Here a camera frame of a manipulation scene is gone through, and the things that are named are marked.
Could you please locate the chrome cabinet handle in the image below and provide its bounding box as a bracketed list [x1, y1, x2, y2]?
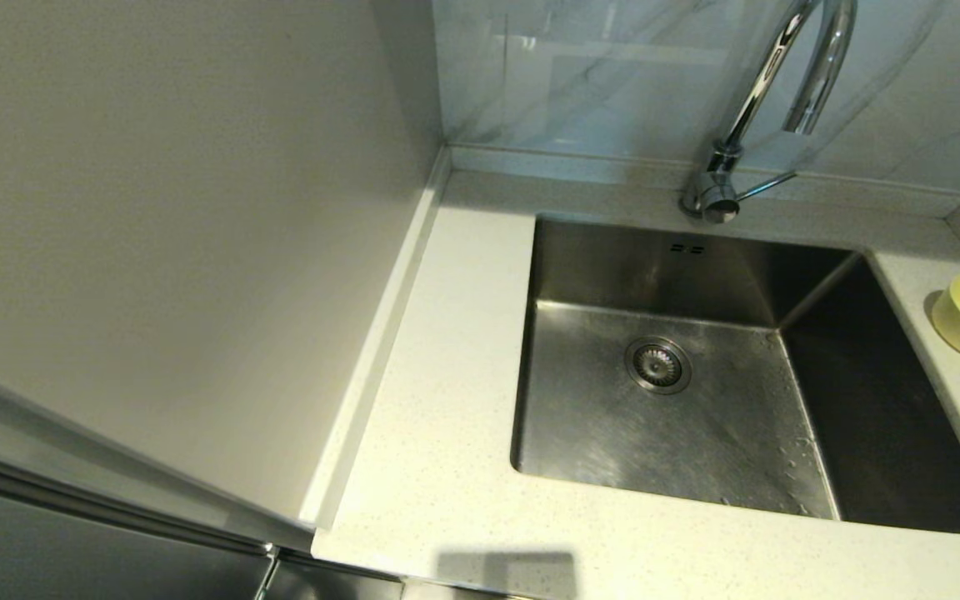
[252, 543, 283, 600]

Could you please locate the stainless steel sink basin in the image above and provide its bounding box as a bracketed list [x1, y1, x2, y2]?
[510, 214, 960, 538]

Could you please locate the chrome gooseneck kitchen faucet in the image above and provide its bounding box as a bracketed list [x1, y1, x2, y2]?
[679, 0, 858, 224]

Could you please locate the dark grey cabinet front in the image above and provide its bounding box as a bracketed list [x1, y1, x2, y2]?
[0, 454, 404, 600]

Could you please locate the round metal drain strainer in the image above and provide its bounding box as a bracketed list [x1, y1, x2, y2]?
[623, 335, 693, 395]

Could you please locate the tall beige cabinet panel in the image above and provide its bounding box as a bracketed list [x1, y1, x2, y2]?
[0, 0, 453, 551]

